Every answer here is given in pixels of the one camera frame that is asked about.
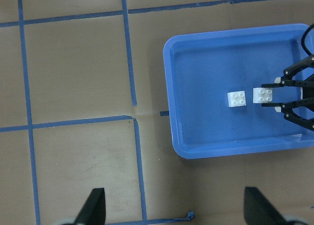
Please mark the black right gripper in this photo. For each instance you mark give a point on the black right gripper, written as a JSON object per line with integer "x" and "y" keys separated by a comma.
{"x": 307, "y": 93}

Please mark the blue plastic tray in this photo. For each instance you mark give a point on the blue plastic tray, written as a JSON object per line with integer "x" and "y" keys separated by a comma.
{"x": 201, "y": 68}

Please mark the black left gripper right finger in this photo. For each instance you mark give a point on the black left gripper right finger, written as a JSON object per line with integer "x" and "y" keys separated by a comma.
{"x": 259, "y": 211}

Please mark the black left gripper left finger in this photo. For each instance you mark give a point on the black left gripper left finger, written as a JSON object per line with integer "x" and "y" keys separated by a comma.
{"x": 93, "y": 211}

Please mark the white block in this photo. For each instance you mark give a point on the white block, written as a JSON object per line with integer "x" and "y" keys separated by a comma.
{"x": 262, "y": 95}
{"x": 236, "y": 99}

